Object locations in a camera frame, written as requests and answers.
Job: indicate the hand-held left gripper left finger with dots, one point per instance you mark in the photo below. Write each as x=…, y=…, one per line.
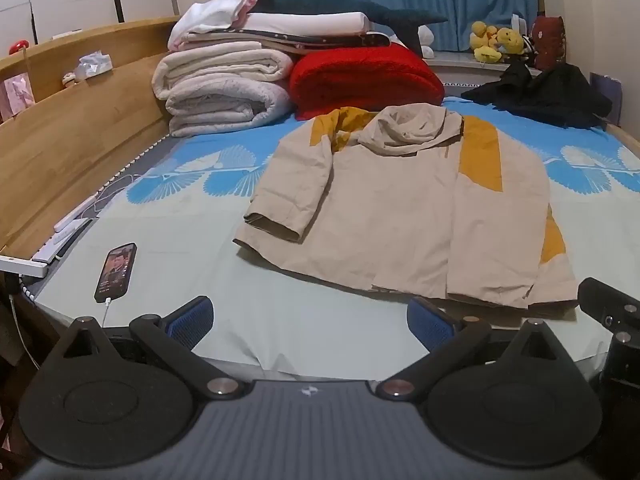
x=192, y=319

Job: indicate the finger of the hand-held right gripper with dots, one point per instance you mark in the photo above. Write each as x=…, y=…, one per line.
x=607, y=300

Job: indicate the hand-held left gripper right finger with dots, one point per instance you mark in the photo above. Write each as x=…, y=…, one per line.
x=429, y=325

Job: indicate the beige and mustard hooded jacket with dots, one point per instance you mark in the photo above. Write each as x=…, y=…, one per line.
x=400, y=210

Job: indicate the black clothes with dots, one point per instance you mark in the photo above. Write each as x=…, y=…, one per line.
x=550, y=92

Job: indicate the black smartphone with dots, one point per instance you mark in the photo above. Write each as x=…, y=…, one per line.
x=116, y=272

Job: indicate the purple bag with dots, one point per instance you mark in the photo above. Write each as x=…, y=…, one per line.
x=607, y=95

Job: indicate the grey-white folded quilt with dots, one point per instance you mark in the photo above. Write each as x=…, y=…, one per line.
x=225, y=107

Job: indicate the wooden headboard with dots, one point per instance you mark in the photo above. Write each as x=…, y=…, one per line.
x=65, y=145

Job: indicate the white folded quilt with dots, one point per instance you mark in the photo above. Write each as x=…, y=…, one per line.
x=220, y=67

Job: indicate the red fluffy blanket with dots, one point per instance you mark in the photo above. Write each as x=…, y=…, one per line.
x=365, y=77

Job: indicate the dark red plush bag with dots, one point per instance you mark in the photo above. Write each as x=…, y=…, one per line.
x=549, y=40

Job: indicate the tissue pack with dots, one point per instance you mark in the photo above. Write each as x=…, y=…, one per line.
x=92, y=66

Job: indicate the pink bag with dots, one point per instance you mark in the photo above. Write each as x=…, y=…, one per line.
x=15, y=97

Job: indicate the yellow plush toys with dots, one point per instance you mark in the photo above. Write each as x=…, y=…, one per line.
x=492, y=40

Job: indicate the dark dotted folded cloth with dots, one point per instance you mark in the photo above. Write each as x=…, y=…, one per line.
x=300, y=40

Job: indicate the white and pink garment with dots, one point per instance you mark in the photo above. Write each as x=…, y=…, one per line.
x=210, y=12

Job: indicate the white folded cloth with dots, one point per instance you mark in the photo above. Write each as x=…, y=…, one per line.
x=305, y=22

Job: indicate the small red ornament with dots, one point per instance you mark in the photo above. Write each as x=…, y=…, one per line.
x=20, y=46

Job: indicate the dark teal shark plush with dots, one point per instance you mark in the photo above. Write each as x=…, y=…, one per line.
x=320, y=2

